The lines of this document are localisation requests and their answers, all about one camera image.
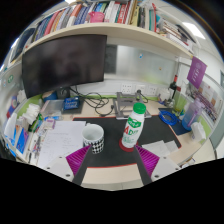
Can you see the purple hanging pennant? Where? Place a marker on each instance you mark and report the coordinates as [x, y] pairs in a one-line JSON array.
[[196, 71]]

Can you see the small blue box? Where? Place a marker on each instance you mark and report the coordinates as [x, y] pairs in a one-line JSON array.
[[71, 103]]

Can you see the white tissue packet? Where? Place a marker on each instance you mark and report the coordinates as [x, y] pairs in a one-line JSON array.
[[198, 131]]

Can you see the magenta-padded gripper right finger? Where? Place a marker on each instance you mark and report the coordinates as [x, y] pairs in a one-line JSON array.
[[165, 166]]

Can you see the blue orange tissue box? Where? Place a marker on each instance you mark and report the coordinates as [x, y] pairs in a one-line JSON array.
[[20, 138]]

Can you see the wall shelf with books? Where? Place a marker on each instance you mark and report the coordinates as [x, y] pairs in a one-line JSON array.
[[106, 30]]

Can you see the white written paper sheet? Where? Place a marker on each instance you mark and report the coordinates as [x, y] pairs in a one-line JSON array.
[[60, 143]]

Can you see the white folded napkin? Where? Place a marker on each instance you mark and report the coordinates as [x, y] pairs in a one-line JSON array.
[[156, 148]]

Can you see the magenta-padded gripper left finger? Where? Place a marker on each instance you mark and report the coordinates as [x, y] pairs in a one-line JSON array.
[[58, 166]]

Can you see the black computer monitor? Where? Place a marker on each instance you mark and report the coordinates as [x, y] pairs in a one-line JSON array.
[[63, 63]]

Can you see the purple translucent water bottle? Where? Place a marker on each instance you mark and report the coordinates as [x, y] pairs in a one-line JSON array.
[[191, 115]]

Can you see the black white diamond-pattern mug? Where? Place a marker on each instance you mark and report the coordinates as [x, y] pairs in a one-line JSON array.
[[93, 138]]

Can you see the dark blue box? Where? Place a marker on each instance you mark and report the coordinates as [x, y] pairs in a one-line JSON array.
[[21, 45]]

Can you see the colourful wall poster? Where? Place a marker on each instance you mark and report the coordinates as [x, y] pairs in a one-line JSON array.
[[208, 98]]

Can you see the white green-capped drink bottle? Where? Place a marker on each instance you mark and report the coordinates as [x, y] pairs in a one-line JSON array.
[[133, 128]]

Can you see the grey metal laptop stand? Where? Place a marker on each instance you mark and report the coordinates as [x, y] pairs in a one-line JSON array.
[[125, 106]]

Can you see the ceiling lights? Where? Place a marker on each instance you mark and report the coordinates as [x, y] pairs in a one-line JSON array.
[[193, 30]]

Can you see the dark wine bottle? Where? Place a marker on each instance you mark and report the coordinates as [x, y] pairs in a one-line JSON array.
[[174, 88]]

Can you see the black red-edged desk mat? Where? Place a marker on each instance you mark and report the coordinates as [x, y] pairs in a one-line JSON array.
[[113, 133]]

